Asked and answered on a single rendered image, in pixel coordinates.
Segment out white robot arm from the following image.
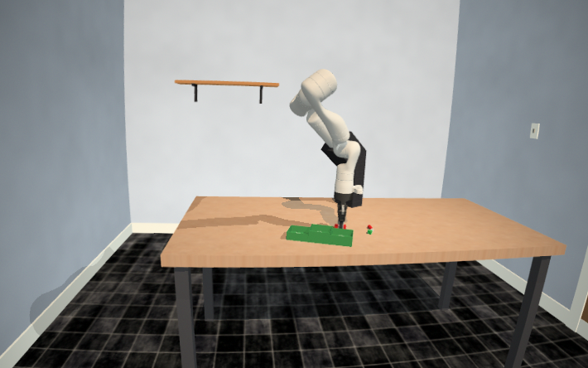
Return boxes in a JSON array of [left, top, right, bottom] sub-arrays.
[[290, 69, 363, 194]]

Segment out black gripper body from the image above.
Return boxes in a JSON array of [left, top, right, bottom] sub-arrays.
[[334, 192, 353, 210]]

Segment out green bins with labels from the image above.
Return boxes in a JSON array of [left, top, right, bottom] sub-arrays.
[[287, 224, 354, 247]]

